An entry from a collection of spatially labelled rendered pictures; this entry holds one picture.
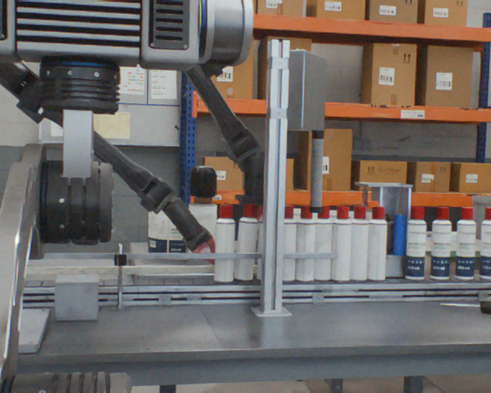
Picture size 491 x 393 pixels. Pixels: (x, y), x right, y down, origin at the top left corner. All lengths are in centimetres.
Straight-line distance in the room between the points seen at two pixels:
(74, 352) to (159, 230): 90
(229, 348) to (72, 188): 49
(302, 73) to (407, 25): 427
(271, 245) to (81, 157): 68
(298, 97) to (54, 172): 73
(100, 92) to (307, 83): 68
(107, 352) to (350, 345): 50
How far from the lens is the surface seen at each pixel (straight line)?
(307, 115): 177
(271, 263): 176
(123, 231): 633
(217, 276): 188
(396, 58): 601
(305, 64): 176
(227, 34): 126
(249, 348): 148
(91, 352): 146
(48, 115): 182
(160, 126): 617
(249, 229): 189
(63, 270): 192
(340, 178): 581
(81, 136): 122
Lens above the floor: 123
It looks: 4 degrees down
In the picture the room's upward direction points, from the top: 2 degrees clockwise
